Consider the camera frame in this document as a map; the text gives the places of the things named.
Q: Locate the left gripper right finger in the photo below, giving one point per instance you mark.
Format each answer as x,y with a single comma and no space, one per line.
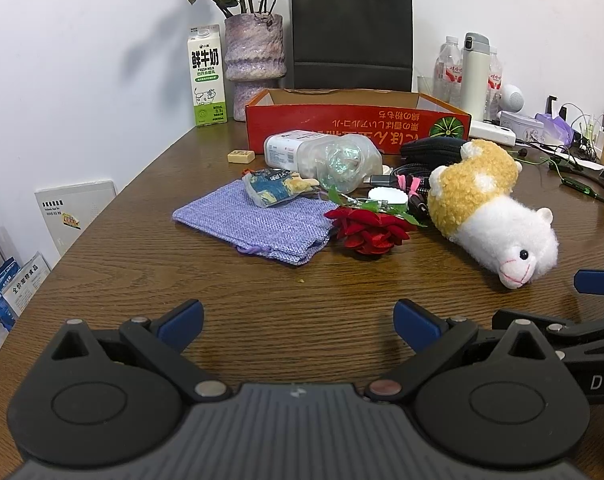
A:
500,399

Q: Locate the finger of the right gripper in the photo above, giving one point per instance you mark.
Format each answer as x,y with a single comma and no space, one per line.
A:
589,282

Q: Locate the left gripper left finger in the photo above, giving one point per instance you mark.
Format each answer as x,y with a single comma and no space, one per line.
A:
97,398

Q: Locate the yellow white plush toy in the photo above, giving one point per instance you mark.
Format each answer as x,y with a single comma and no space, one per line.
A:
470,203

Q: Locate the red artificial rose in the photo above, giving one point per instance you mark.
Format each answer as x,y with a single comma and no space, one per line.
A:
370,228

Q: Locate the navy blue glasses case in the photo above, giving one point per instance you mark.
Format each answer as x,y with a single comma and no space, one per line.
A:
433,151

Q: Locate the white round cap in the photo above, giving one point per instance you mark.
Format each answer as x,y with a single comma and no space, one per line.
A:
391,196

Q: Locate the purple woven cloth pouch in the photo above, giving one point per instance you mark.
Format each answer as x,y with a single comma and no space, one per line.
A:
290,233

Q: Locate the blue snack packet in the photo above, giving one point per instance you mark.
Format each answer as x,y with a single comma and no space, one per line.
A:
270,186

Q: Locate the iridescent plastic bag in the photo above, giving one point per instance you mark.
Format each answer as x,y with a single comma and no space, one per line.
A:
340,162

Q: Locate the beige eraser block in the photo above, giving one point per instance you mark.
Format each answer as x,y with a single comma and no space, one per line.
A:
240,157

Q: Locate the clear plastic wipes pack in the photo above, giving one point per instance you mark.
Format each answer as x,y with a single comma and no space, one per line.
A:
287,150

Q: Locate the blue white paper packages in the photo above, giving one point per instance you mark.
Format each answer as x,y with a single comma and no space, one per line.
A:
18,285

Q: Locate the purple tissue pack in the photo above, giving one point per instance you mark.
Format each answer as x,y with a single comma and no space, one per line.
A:
554,131

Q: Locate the white floral tin box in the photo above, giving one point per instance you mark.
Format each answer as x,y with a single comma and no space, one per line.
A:
525,128

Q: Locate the white power bank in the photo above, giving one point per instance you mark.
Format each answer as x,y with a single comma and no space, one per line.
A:
487,131

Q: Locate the white round speaker robot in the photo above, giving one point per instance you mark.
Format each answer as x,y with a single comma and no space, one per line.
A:
511,98

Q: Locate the right clear water bottle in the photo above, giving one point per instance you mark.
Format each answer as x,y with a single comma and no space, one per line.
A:
494,83

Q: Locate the clear water bottle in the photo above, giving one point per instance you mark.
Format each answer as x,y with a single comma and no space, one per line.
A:
447,73
494,83

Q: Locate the white thermos bottle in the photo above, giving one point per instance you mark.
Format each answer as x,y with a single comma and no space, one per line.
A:
475,72

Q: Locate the left clear water bottle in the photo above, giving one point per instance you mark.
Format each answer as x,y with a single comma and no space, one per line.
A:
447,73

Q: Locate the red cardboard box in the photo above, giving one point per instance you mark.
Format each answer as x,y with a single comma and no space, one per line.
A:
388,118

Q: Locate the black paper bag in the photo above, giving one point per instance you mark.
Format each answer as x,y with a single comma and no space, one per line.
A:
352,44

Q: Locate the white green milk carton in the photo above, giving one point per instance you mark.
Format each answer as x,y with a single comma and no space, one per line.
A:
207,75

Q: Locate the purple ceramic vase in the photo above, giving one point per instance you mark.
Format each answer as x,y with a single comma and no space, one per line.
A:
255,56

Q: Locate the white wall panel box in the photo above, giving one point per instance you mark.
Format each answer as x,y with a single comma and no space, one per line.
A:
69,210

